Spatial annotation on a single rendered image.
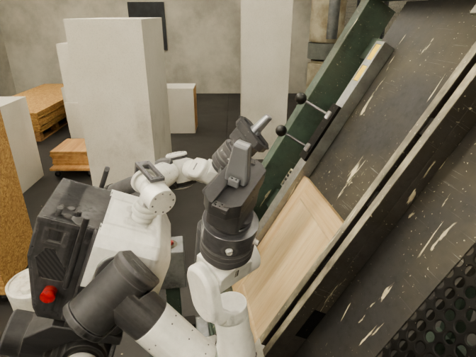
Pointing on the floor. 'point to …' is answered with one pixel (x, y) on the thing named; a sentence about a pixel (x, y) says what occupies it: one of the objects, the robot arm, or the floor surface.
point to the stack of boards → (45, 109)
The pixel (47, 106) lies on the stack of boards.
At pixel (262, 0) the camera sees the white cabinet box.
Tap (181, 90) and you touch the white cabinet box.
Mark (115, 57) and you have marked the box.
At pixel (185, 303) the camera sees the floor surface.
